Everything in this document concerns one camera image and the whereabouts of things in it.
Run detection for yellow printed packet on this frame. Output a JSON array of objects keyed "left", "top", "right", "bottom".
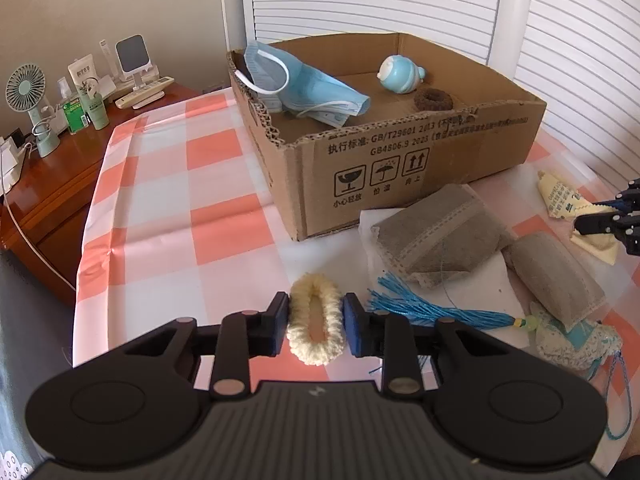
[{"left": 537, "top": 170, "right": 626, "bottom": 264}]

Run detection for green desk fan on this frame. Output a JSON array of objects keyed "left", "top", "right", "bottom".
[{"left": 6, "top": 62, "right": 61, "bottom": 157}]

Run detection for brown scrunchie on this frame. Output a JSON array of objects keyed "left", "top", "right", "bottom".
[{"left": 414, "top": 88, "right": 454, "bottom": 111}]

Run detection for white cosmetic tube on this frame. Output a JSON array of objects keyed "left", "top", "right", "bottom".
[{"left": 68, "top": 55, "right": 98, "bottom": 98}]

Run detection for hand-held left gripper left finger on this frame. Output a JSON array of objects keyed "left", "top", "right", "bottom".
[{"left": 107, "top": 291, "right": 292, "bottom": 397}]

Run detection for white power cable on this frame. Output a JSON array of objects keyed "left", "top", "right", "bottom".
[{"left": 0, "top": 180, "right": 77, "bottom": 292}]

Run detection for blue tassel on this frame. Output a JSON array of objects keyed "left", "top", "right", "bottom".
[{"left": 367, "top": 274, "right": 540, "bottom": 335}]

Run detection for brown cardboard box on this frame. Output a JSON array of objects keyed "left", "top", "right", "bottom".
[{"left": 227, "top": 31, "right": 548, "bottom": 242}]

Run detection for green small box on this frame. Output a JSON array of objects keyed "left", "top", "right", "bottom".
[{"left": 62, "top": 100, "right": 91, "bottom": 135}]

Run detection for white remote control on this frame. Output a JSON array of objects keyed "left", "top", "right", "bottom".
[{"left": 115, "top": 76, "right": 176, "bottom": 109}]

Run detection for cream fluffy scrunchie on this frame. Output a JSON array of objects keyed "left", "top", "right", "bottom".
[{"left": 289, "top": 272, "right": 347, "bottom": 366}]

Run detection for grey blue bed blanket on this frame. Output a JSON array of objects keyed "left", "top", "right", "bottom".
[{"left": 0, "top": 250, "right": 76, "bottom": 480}]

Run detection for white phone stand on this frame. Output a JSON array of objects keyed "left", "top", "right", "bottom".
[{"left": 115, "top": 35, "right": 160, "bottom": 92}]

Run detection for white paper sheet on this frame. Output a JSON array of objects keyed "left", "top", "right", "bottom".
[{"left": 359, "top": 207, "right": 531, "bottom": 348}]

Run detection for white door post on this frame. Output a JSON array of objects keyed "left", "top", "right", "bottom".
[{"left": 487, "top": 0, "right": 540, "bottom": 81}]

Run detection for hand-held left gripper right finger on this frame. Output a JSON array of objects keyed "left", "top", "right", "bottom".
[{"left": 344, "top": 293, "right": 526, "bottom": 397}]

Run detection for wooden nightstand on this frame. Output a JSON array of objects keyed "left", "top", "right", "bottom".
[{"left": 0, "top": 77, "right": 201, "bottom": 308}]

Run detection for grey lace-trimmed sachet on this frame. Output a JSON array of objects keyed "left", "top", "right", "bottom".
[
  {"left": 502, "top": 232, "right": 607, "bottom": 331},
  {"left": 371, "top": 183, "right": 518, "bottom": 290}
]

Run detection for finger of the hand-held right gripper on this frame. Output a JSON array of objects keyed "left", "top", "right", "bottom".
[
  {"left": 574, "top": 211, "right": 623, "bottom": 236},
  {"left": 592, "top": 177, "right": 640, "bottom": 212}
]

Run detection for floral drawstring pouch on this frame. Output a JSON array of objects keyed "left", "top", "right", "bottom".
[{"left": 529, "top": 302, "right": 632, "bottom": 442}]

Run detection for blue face mask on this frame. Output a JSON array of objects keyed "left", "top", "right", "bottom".
[
  {"left": 252, "top": 57, "right": 372, "bottom": 129},
  {"left": 244, "top": 42, "right": 292, "bottom": 111}
]

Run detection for pink checked tablecloth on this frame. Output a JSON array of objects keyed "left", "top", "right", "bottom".
[{"left": 72, "top": 90, "right": 640, "bottom": 461}]

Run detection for green bottle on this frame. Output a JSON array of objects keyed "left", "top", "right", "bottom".
[{"left": 86, "top": 85, "right": 109, "bottom": 130}]

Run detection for white power strip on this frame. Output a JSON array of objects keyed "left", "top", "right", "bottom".
[{"left": 0, "top": 132, "right": 32, "bottom": 188}]

